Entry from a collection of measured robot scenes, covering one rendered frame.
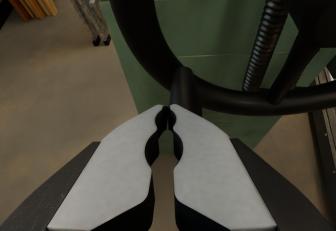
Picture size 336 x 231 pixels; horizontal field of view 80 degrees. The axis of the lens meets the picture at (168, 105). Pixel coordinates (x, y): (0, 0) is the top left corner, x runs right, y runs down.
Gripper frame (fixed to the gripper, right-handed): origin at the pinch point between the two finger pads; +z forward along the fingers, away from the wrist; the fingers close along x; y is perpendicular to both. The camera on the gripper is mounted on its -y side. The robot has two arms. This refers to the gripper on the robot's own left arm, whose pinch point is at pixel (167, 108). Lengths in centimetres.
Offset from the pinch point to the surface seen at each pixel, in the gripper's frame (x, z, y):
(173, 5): 0.7, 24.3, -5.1
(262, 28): 10.0, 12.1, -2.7
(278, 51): 20.9, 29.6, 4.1
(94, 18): -45, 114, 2
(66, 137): -53, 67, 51
